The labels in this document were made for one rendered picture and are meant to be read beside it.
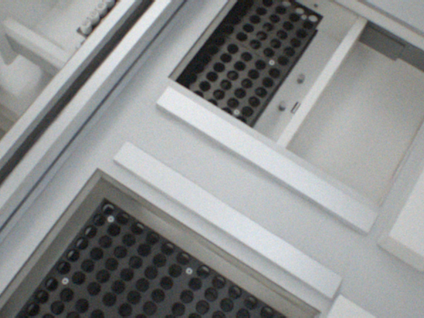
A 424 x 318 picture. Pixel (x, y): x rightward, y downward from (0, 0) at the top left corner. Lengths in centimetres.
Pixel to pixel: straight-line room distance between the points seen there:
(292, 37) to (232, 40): 7
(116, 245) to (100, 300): 5
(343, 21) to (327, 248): 31
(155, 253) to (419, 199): 25
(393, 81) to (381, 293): 31
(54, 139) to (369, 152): 37
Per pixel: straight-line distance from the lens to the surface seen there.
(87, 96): 54
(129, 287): 57
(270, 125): 69
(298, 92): 72
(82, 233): 59
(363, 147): 72
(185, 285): 57
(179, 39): 61
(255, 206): 54
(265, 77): 65
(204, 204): 53
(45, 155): 52
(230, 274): 64
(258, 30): 68
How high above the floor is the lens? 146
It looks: 69 degrees down
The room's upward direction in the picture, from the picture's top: 7 degrees clockwise
